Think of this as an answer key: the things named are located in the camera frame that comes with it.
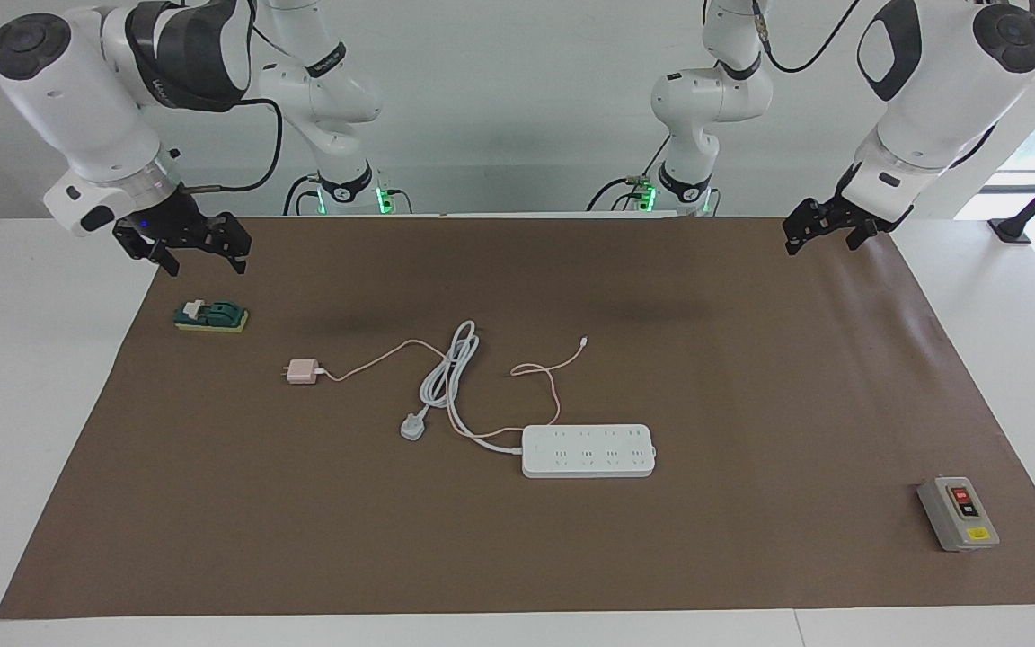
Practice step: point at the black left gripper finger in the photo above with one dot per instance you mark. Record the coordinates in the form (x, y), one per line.
(803, 220)
(863, 237)

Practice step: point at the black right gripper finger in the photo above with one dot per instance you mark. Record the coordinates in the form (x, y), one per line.
(167, 254)
(234, 238)

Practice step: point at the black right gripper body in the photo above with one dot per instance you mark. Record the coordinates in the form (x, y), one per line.
(172, 220)

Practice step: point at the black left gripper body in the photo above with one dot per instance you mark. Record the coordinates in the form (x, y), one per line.
(850, 216)

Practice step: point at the pink charger adapter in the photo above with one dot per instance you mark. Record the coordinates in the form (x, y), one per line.
(302, 371)

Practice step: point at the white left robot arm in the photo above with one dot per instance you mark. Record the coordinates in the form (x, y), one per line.
(940, 90)

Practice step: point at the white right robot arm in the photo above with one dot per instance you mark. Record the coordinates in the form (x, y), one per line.
(77, 99)

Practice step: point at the white power strip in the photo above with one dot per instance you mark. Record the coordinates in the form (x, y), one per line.
(589, 452)

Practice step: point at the grey push button box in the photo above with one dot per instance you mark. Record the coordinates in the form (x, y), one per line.
(958, 517)

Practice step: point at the brown table mat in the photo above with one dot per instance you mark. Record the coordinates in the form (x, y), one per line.
(751, 539)

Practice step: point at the green knife switch yellow base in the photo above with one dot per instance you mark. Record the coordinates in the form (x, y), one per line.
(212, 316)

